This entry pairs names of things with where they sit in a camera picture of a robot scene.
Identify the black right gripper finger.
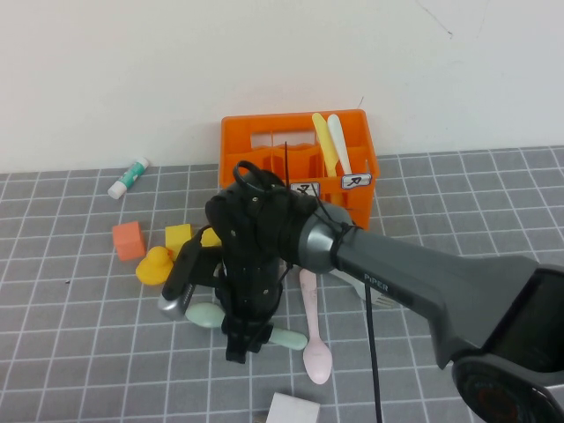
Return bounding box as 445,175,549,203
225,325,250,365
246,323,272,353

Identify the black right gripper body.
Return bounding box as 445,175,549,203
205,174,318,321

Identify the mint green plastic spoon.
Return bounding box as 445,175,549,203
184,302,308,353

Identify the yellow plastic knife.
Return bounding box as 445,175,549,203
311,113,343,177

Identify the white plastic knife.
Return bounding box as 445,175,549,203
326,114,353,176

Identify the orange plastic cutlery holder crate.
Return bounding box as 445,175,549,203
219,108,381,231

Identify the yellow foam cube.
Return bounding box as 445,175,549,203
200,227,222,249
165,223,195,262

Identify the pink plastic spoon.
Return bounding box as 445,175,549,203
299,268,333,385

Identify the white rectangular box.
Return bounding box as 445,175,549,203
265,391,321,423

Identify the white label reading 叉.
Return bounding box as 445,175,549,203
290,181,321,197

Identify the yellow rubber duck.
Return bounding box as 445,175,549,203
135,246,175,288

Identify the grey-green plastic fork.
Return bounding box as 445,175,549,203
328,267,397,309

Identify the orange foam cube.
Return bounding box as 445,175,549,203
111,220,147,263

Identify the white label reading 刀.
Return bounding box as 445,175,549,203
341,173,373,190

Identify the white and green glue stick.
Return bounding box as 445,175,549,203
107,157,151,201

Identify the grey grid tablecloth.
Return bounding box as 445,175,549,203
0,145,564,423

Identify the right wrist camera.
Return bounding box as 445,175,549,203
157,227,208,323

